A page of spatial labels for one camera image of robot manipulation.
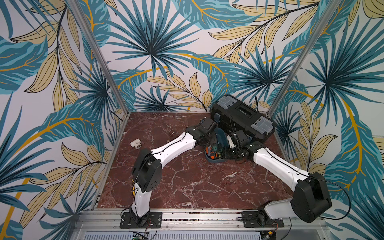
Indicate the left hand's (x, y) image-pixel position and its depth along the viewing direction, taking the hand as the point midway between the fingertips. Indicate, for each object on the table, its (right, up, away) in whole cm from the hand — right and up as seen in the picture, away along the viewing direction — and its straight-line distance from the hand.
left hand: (214, 141), depth 85 cm
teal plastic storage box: (+8, -3, +16) cm, 18 cm away
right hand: (+6, -7, +1) cm, 9 cm away
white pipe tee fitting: (-49, -2, +13) cm, 51 cm away
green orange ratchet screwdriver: (0, -4, -1) cm, 4 cm away
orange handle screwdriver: (0, -9, +8) cm, 12 cm away
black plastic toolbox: (+13, +17, +13) cm, 25 cm away
